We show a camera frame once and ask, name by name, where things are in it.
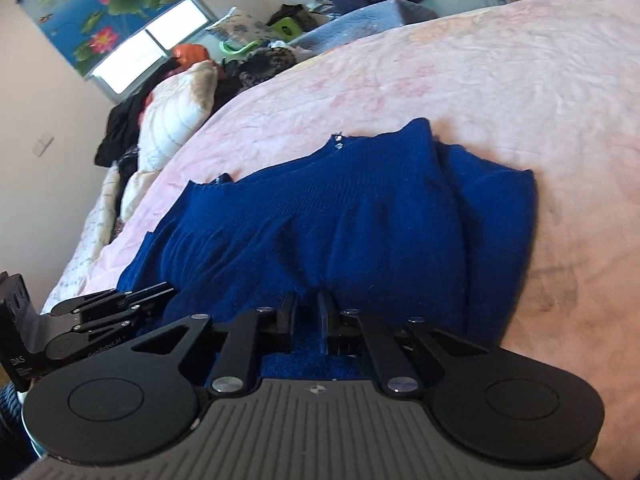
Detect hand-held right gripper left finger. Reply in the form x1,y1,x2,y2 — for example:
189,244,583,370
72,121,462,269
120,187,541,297
130,292,301,396

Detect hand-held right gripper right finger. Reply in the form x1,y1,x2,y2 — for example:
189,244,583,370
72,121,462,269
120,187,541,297
317,290,490,396

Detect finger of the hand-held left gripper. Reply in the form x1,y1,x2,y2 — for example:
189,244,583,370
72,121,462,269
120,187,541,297
71,301,172,336
49,281,176,318

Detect blue knit sweater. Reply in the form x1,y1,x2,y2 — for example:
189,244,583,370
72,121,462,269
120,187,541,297
116,118,538,381

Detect black clothes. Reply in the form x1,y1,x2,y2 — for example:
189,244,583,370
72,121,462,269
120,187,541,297
94,87,158,168

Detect white patterned quilt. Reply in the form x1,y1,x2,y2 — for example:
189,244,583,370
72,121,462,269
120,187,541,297
42,162,161,306

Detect cream white pillow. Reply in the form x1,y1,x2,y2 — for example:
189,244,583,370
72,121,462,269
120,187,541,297
136,59,219,173

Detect window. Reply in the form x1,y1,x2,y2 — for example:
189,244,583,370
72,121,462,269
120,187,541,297
87,0,218,98

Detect dark patterned cloth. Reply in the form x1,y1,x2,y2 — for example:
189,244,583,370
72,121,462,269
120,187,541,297
215,46,298,98

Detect orange cloth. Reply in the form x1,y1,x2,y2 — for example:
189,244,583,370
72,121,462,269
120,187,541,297
170,44,213,66

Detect pink bed sheet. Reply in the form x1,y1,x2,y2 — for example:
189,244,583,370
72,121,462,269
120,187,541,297
40,0,640,480

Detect lotus print window blind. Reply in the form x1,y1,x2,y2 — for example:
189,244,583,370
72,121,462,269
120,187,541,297
19,0,201,78

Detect green plastic stool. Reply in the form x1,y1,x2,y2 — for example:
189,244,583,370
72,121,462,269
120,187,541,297
222,16,306,56

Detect floral pillow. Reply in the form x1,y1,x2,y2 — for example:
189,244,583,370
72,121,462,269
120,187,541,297
206,6,273,43

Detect light blue blanket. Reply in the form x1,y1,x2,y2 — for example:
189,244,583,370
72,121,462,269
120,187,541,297
287,0,438,51

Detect white wall socket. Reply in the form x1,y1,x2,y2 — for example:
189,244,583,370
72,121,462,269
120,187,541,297
31,129,56,158

